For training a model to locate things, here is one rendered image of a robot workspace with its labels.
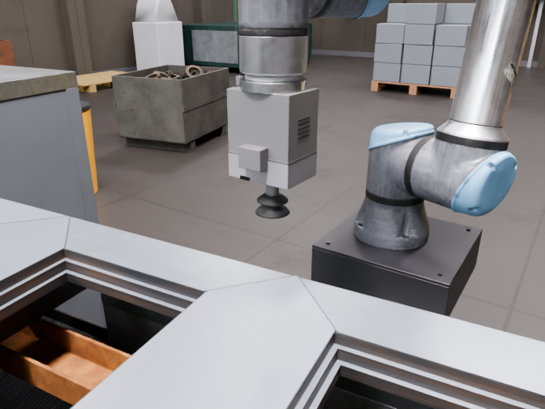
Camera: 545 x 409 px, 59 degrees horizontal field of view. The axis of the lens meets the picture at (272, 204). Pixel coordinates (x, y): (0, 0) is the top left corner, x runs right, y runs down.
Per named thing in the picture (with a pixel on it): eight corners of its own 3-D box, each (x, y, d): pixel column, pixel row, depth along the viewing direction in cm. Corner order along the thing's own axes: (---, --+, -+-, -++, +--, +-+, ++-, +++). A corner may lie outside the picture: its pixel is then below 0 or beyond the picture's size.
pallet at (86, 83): (114, 77, 853) (113, 70, 848) (152, 82, 805) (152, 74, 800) (43, 88, 746) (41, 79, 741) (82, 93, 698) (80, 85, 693)
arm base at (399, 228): (371, 213, 109) (375, 172, 105) (437, 230, 101) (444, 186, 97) (341, 237, 97) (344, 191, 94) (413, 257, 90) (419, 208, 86)
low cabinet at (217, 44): (240, 58, 1143) (239, 21, 1110) (312, 64, 1044) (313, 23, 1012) (178, 68, 978) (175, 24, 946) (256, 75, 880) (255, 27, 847)
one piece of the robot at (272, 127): (203, 55, 50) (210, 200, 56) (273, 61, 45) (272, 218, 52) (258, 49, 57) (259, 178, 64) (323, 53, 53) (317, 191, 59)
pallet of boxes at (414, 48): (470, 90, 726) (484, 3, 679) (457, 98, 662) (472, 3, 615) (389, 83, 789) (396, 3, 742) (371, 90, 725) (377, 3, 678)
